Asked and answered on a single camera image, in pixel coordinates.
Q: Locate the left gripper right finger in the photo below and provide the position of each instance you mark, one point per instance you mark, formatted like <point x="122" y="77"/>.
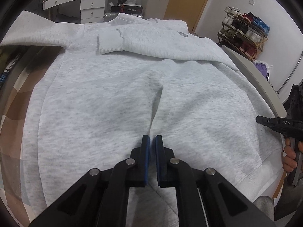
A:
<point x="204" y="198"/>

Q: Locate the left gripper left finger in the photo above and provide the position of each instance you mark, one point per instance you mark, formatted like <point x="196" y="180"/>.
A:
<point x="100" y="198"/>

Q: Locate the light grey sweatshirt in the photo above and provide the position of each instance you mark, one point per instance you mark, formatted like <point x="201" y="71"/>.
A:
<point x="114" y="82"/>

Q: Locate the person's right hand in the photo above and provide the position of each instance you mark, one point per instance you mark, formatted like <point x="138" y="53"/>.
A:
<point x="289" y="163"/>

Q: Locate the grey padded headboard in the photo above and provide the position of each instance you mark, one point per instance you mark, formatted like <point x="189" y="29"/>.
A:
<point x="254" y="76"/>

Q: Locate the purple garment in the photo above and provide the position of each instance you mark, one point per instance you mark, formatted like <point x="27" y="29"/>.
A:
<point x="263" y="68"/>

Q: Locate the wooden shoe rack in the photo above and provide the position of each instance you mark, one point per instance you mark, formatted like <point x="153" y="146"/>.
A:
<point x="245" y="33"/>

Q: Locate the checkered bed sheet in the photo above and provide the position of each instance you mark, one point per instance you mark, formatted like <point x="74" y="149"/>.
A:
<point x="24" y="71"/>

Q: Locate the wooden door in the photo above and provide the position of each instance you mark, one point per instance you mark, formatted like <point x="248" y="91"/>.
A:
<point x="189" y="11"/>

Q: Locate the white tall cabinet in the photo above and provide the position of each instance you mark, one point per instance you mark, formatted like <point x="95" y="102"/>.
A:
<point x="154" y="9"/>

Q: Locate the silver suitcase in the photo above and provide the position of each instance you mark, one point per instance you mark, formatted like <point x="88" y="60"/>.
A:
<point x="110" y="16"/>

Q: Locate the white drawer desk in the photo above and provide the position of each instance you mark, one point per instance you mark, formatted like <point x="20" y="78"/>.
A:
<point x="76" y="11"/>

